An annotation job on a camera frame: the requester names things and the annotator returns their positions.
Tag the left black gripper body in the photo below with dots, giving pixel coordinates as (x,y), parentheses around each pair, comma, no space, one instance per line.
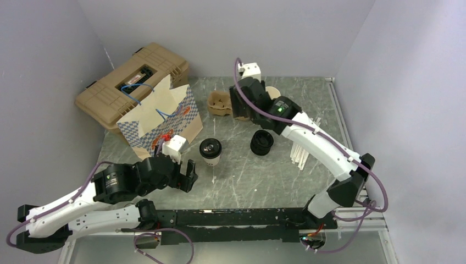
(177,179)

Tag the black cup lid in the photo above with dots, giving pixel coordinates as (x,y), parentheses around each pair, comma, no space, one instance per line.
(210,145)

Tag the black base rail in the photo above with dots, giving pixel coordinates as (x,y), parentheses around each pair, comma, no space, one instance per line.
(233,224)

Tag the stack of black lids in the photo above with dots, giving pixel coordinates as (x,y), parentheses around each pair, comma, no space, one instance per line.
(261,142)

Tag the blue checkered paper bag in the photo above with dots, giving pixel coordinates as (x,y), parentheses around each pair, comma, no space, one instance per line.
(165,111)

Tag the tan plastic toolbox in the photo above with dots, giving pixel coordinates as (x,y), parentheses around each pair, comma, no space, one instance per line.
(110,98)

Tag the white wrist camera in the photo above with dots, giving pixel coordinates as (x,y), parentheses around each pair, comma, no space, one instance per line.
(175,147)
(249,70)

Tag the bundle of white straws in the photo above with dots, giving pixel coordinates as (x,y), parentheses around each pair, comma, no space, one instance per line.
(298,156)

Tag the white paper coffee cup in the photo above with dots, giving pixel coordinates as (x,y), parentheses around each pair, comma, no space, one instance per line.
(211,159)

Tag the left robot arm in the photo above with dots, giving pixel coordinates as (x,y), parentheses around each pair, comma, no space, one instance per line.
(108,200)

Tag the stack of paper cups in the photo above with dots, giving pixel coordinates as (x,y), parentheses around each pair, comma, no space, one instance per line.
(273,92)

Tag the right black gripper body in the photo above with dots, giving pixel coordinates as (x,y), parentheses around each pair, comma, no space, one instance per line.
(238,110)

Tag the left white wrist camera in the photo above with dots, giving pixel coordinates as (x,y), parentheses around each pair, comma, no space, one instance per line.
(175,147)

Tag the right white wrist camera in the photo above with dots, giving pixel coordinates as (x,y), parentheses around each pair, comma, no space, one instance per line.
(249,70)

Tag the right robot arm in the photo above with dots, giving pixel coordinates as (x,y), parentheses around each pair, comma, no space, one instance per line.
(350,169)

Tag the brown cardboard cup carrier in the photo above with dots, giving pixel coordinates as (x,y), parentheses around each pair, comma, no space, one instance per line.
(219,104)

